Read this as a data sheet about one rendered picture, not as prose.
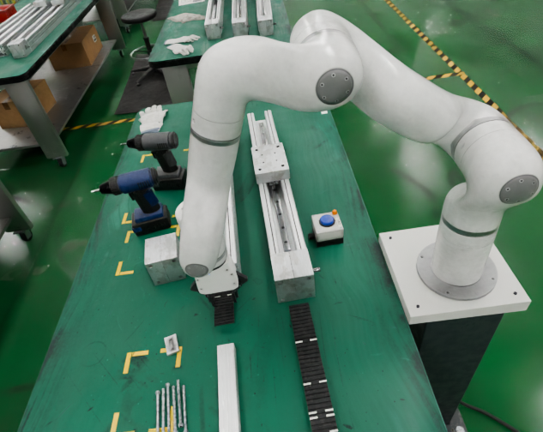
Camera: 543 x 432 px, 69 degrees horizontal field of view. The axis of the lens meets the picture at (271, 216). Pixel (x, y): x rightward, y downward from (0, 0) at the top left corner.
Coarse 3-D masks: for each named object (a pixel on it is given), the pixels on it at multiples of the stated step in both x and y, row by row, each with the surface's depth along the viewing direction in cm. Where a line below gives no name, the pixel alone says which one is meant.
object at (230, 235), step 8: (232, 176) 148; (232, 184) 141; (232, 192) 134; (232, 200) 129; (232, 208) 123; (232, 216) 120; (232, 224) 117; (224, 232) 121; (232, 232) 115; (224, 240) 118; (232, 240) 112; (232, 248) 110; (232, 256) 108; (240, 264) 116; (240, 272) 112
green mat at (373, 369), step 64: (320, 128) 166; (256, 192) 140; (320, 192) 136; (128, 256) 124; (256, 256) 118; (320, 256) 115; (64, 320) 109; (128, 320) 107; (192, 320) 105; (256, 320) 102; (320, 320) 100; (384, 320) 98; (64, 384) 95; (128, 384) 94; (192, 384) 92; (256, 384) 90; (384, 384) 87
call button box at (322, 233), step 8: (312, 216) 119; (320, 216) 119; (336, 216) 118; (312, 224) 119; (320, 224) 116; (336, 224) 116; (320, 232) 114; (328, 232) 114; (336, 232) 115; (320, 240) 116; (328, 240) 117; (336, 240) 117
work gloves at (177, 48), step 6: (186, 36) 269; (192, 36) 264; (198, 36) 267; (168, 42) 264; (174, 42) 263; (174, 48) 254; (180, 48) 252; (186, 48) 249; (192, 48) 250; (186, 54) 246
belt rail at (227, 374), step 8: (232, 344) 95; (224, 352) 93; (232, 352) 93; (224, 360) 92; (232, 360) 92; (224, 368) 91; (232, 368) 90; (224, 376) 89; (232, 376) 89; (224, 384) 88; (232, 384) 88; (224, 392) 87; (232, 392) 86; (224, 400) 85; (232, 400) 85; (224, 408) 84; (232, 408) 84; (224, 416) 83; (232, 416) 83; (224, 424) 82; (232, 424) 81; (240, 424) 84
